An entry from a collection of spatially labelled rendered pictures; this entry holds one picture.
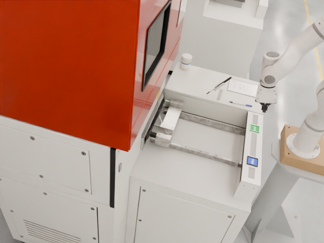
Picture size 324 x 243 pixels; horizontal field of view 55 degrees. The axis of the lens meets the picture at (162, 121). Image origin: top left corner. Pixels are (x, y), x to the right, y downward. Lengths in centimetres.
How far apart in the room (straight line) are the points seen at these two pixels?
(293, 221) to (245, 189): 122
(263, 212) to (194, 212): 76
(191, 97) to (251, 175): 64
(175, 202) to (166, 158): 24
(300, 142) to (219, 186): 54
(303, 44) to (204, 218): 98
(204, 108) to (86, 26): 120
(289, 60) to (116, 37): 85
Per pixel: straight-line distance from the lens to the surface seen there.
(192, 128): 191
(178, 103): 193
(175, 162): 170
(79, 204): 160
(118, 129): 111
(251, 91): 210
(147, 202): 175
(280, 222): 253
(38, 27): 102
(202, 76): 212
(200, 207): 166
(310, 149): 191
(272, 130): 345
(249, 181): 155
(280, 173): 205
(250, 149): 171
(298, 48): 152
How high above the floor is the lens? 210
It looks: 42 degrees down
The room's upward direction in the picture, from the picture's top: 9 degrees clockwise
